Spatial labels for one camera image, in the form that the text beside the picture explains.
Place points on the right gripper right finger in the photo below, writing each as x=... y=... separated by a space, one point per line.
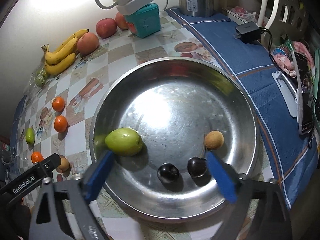
x=271 y=219

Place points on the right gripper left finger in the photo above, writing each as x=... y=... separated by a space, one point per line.
x=49 y=220

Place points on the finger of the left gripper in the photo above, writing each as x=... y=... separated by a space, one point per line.
x=26 y=182

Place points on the tan longan fruit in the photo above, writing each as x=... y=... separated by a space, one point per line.
x=64 y=165

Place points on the orange tangerine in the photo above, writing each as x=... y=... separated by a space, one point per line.
x=60 y=124
x=58 y=104
x=36 y=157

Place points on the dark cherry with stem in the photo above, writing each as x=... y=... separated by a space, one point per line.
x=197 y=165

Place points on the small green jujube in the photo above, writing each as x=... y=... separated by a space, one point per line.
x=30 y=136

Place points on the small tan longan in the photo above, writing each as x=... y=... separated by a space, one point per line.
x=214 y=140

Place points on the blue checked tablecloth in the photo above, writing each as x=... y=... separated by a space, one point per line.
x=293 y=157

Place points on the large green jujube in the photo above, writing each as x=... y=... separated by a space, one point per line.
x=124 y=141

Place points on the white phone stand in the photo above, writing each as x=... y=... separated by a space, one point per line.
x=288 y=92

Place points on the round steel tray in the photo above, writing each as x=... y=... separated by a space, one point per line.
x=172 y=102

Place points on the plastic bag green fruit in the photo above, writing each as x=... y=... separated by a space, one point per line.
x=40 y=77

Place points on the yellow banana bunch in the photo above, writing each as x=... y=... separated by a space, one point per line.
x=64 y=56

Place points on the snack bags pile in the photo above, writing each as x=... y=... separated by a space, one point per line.
x=282 y=55

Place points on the black smartphone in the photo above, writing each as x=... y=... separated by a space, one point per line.
x=304 y=93

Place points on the peach beside bananas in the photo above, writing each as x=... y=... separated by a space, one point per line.
x=88 y=43

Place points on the black power adapter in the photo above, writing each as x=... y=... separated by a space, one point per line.
x=248 y=32

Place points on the middle red peach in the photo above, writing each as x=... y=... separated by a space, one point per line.
x=106 y=27

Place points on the red peach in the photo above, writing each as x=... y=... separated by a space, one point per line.
x=106 y=27
x=121 y=22

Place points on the right red peach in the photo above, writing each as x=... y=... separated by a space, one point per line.
x=121 y=22

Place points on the white chair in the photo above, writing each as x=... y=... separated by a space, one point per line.
x=289 y=18

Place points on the teal plastic box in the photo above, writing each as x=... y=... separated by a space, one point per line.
x=144 y=21

